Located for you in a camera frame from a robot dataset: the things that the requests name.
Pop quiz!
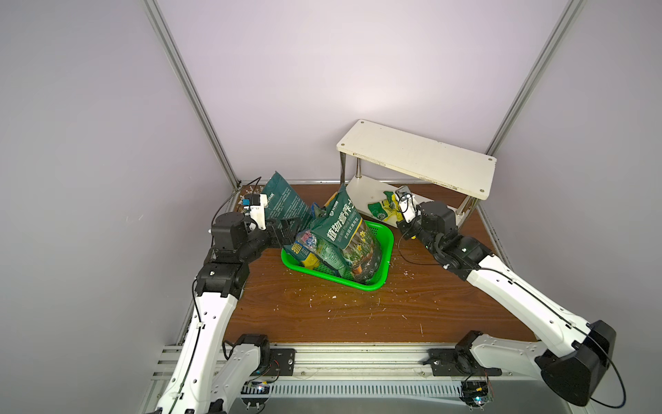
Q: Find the blue and green fertilizer bag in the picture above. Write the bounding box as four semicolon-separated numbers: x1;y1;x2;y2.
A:
284;230;347;278

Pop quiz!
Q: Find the large dark green soil bag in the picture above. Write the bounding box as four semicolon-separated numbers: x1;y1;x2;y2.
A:
261;172;312;231

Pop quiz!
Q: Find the yellow green small fertilizer bag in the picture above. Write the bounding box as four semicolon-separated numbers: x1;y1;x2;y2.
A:
367;191;403;223

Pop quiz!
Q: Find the green flower print soil bag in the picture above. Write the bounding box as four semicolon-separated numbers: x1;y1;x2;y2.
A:
309;185;382;285

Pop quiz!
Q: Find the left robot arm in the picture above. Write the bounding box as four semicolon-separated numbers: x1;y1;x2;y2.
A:
155;211;301;413

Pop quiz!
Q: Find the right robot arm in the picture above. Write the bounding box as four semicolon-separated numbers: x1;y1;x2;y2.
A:
398;198;616;407

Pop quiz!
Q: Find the white two-tier shelf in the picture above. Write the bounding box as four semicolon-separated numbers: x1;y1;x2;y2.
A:
337;120;498;227

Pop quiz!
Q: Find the green plastic basket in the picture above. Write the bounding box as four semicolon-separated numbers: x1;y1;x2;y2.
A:
280;216;395;292

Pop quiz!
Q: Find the potted plant in grey pot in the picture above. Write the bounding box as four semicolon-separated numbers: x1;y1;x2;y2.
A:
234;186;262;212

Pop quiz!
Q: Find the left controller board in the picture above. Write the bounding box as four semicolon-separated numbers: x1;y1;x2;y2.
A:
240;381;272;413

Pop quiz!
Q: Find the controller board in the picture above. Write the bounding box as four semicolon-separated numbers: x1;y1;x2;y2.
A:
240;381;272;413
460;381;493;410

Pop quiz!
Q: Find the right controller board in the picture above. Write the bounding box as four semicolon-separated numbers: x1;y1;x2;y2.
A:
460;381;493;410

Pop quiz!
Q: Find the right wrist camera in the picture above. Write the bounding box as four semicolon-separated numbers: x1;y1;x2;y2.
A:
395;186;417;223

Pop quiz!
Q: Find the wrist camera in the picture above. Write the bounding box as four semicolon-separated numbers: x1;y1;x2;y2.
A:
242;193;268;230
395;186;417;223

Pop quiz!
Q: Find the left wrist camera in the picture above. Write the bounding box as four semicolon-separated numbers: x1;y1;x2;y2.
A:
242;193;268;230

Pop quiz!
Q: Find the yellow tool handle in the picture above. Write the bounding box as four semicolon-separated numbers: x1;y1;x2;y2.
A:
324;193;338;209

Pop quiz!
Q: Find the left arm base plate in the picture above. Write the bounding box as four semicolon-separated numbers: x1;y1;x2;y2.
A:
251;347;297;378

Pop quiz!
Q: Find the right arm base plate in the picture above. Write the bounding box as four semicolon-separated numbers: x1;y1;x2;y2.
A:
422;348;503;377

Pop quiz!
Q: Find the aluminium mounting rail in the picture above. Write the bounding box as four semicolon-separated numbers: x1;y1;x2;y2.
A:
152;342;575;400

